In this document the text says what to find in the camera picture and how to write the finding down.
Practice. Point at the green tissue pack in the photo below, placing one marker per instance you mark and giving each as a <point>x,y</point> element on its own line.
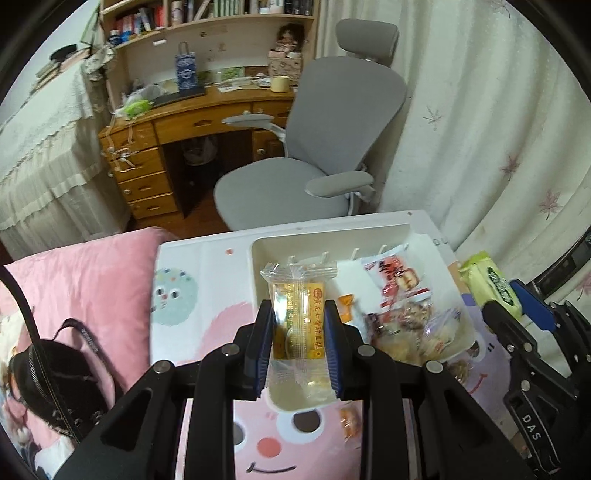
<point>136,108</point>

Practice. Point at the white floral curtain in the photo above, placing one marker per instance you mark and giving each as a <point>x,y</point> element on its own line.
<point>485,115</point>

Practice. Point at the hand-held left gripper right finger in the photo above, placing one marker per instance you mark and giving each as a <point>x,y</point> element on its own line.
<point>333,350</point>

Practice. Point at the green printed box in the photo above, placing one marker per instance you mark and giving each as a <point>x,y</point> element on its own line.
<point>231,74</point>

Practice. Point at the black hat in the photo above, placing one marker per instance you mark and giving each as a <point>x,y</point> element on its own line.
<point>64,52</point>

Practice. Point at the white red clear packet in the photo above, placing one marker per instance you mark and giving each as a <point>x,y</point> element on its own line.
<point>443,330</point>

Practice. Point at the clear plastic bag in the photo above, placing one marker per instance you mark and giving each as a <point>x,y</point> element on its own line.
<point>143,92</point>

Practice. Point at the clear mixed nuts packet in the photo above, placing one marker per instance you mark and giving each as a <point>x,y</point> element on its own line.
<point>408,318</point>

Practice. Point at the black notebook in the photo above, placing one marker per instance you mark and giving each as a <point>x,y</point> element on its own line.
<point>178,97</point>

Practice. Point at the white plastic storage box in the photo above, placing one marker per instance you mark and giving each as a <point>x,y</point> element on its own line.
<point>353,279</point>

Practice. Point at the doll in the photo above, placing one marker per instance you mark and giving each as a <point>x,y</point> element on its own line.
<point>288,39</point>

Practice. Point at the grey office chair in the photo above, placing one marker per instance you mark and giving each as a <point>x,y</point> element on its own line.
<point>341,115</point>

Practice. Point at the stack of books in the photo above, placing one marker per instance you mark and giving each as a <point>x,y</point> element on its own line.
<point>51,69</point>

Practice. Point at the trash bin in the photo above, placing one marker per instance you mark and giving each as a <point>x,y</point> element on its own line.
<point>199,150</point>

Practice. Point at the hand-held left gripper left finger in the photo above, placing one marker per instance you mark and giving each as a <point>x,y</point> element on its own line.
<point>263,346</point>

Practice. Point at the red white snack packet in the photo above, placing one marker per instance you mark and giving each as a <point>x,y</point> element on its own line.
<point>397,281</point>

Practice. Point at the yellow clear-wrapped snack packet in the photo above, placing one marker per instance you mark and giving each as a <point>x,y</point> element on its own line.
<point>298,323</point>

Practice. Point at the row of books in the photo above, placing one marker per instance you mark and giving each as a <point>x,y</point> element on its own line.
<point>138,21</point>

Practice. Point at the cream lace furniture cover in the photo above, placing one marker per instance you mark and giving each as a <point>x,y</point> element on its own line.
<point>46,152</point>

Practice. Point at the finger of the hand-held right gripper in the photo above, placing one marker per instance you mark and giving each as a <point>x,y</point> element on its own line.
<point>508,334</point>
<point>535,307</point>

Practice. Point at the small orange snack packet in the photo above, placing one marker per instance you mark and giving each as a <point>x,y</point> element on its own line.
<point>349,422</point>

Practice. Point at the black shoulder bag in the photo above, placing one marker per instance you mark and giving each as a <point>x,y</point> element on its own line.
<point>41,378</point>

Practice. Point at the floral pouch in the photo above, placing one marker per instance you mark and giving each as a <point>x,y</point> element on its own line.
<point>99,60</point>

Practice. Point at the blue paper bag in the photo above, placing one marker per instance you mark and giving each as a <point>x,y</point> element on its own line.
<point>186,71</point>

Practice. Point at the floral storage box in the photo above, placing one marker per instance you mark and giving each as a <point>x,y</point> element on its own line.
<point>284,64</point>

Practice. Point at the pale yellow snack packet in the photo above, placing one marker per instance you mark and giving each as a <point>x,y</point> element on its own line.
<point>487,281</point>

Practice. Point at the cream yellow cup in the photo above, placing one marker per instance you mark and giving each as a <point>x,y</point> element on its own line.
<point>280,84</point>

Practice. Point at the wooden bookshelf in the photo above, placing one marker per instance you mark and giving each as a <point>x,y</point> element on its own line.
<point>221,41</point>

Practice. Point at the wooden desk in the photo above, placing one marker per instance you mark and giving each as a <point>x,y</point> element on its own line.
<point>184,122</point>

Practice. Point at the dark window frame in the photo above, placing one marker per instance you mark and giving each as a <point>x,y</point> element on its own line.
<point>577,263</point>

